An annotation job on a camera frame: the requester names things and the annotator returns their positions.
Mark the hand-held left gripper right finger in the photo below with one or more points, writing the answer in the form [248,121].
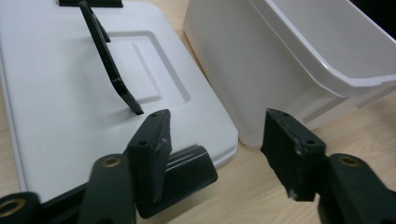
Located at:
[292,149]

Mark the white plastic box lid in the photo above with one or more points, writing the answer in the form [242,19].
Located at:
[56,102]

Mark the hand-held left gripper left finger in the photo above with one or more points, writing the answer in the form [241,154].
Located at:
[149,155]

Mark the white plastic storage box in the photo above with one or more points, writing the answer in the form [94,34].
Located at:
[249,71]

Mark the black lid latch clip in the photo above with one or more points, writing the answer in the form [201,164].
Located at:
[190,174]

